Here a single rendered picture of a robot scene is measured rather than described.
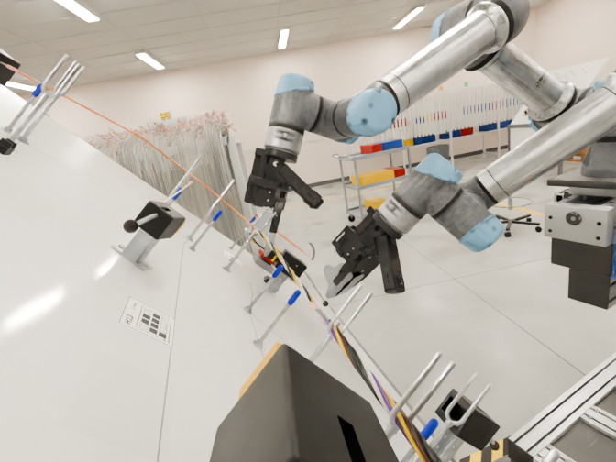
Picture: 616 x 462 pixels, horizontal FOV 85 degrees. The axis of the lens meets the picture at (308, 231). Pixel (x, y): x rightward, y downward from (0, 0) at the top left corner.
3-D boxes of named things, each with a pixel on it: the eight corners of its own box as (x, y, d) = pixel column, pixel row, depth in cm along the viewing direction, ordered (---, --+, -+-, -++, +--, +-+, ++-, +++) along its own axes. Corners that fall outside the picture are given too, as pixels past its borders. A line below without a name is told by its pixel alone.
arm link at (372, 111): (568, 14, 65) (377, 154, 57) (516, 32, 75) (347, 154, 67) (554, -51, 61) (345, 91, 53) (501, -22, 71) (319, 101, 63)
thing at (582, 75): (559, 179, 528) (563, 65, 482) (507, 171, 641) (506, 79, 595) (601, 170, 533) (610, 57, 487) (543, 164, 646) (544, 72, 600)
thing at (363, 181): (396, 208, 532) (389, 138, 502) (415, 214, 485) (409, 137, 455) (339, 224, 507) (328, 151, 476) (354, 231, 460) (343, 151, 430)
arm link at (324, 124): (368, 146, 68) (320, 129, 64) (344, 147, 79) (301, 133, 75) (379, 106, 67) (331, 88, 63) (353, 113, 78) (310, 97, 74)
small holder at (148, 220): (77, 251, 33) (123, 192, 33) (126, 245, 42) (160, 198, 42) (116, 280, 33) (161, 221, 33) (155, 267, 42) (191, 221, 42)
